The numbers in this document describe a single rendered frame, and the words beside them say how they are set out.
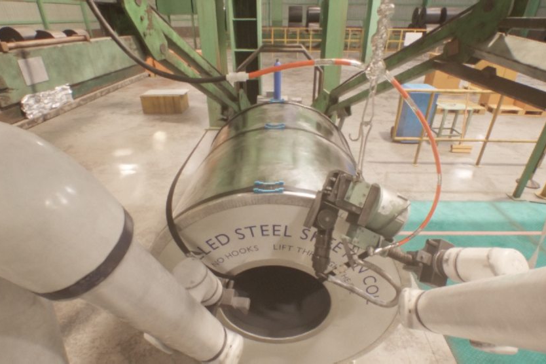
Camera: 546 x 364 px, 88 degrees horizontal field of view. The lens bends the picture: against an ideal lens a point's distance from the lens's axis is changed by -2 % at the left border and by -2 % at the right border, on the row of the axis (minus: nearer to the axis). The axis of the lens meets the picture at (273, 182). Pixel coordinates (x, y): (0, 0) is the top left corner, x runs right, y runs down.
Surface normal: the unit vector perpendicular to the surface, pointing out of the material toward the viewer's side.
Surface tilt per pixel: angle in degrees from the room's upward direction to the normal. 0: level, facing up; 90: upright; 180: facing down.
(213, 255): 90
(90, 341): 0
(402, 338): 0
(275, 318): 1
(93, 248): 91
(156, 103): 90
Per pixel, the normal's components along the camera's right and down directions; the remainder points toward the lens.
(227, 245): -0.04, 0.49
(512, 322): -0.94, 0.35
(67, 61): 1.00, 0.02
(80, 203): 0.89, -0.28
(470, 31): -0.94, 0.17
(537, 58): -0.76, -0.48
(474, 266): -0.97, -0.19
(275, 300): 0.01, -0.87
